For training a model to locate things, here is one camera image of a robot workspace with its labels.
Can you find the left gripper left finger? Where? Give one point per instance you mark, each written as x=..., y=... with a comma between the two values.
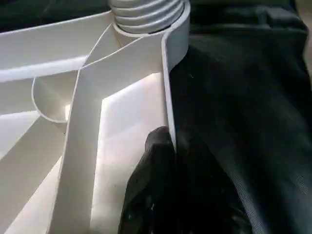
x=148, y=190

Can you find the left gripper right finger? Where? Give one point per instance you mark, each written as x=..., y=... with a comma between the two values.
x=209, y=195

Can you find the white plastic table top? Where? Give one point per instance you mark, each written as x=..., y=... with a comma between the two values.
x=117, y=126

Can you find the white plastic table leg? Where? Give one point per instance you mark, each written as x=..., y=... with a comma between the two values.
x=146, y=14

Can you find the black work mat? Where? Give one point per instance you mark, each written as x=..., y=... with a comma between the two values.
x=243, y=107

